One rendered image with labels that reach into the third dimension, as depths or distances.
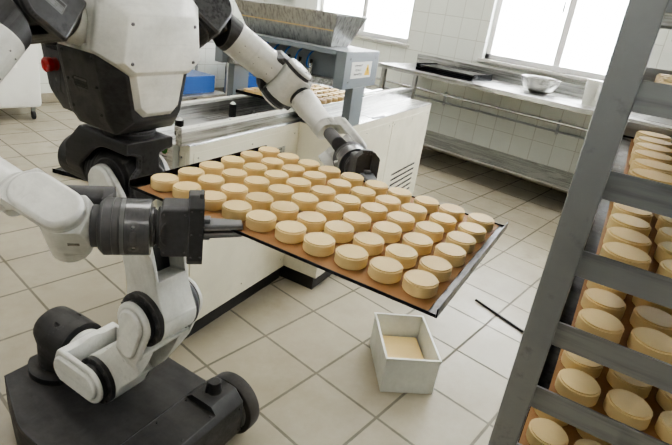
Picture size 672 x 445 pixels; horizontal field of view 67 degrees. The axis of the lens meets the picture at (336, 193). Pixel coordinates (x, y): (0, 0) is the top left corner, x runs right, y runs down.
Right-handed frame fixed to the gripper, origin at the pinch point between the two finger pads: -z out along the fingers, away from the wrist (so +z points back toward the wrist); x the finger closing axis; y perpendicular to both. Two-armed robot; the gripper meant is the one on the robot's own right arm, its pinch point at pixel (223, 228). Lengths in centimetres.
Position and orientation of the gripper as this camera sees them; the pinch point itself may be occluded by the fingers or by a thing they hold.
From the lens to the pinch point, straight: 84.1
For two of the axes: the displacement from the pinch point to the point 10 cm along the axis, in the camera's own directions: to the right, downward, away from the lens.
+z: -9.6, -0.4, -2.7
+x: 1.3, -9.3, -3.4
